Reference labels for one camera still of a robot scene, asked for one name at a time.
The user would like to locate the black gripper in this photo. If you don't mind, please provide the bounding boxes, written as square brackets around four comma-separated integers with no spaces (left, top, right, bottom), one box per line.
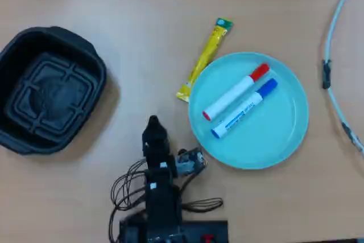
[141,115,175,176]

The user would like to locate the blue capped white marker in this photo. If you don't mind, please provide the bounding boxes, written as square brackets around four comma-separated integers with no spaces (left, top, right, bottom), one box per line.
[210,78,279,139]

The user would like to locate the black plastic bowl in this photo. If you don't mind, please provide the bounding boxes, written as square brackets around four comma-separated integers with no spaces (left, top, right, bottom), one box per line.
[0,26,107,155]

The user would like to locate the red capped white marker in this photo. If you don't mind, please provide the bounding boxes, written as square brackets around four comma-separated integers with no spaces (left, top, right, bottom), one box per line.
[202,63,270,121]

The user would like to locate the yellow stick sachet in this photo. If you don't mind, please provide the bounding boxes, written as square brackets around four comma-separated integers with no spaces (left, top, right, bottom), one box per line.
[175,17,235,104]

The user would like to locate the teal round plate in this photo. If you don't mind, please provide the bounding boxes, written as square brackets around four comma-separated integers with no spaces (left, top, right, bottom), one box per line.
[188,52,310,170]

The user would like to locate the black tape wrap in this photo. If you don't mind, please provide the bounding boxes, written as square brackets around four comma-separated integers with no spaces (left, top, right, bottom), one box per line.
[341,122,359,149]

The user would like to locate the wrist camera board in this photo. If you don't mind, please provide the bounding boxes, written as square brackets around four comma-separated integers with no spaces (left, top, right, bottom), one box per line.
[175,147,208,177]

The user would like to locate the thin black servo wires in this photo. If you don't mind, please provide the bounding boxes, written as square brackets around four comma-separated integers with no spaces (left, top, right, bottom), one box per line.
[107,159,149,241]

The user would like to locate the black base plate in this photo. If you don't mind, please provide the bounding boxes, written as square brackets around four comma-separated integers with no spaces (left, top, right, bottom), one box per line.
[119,220,229,243]

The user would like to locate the black cable clip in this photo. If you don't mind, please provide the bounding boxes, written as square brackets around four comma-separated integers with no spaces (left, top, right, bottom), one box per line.
[322,59,332,90]

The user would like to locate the white cable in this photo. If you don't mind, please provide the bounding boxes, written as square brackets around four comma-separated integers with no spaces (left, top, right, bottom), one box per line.
[324,0,364,155]

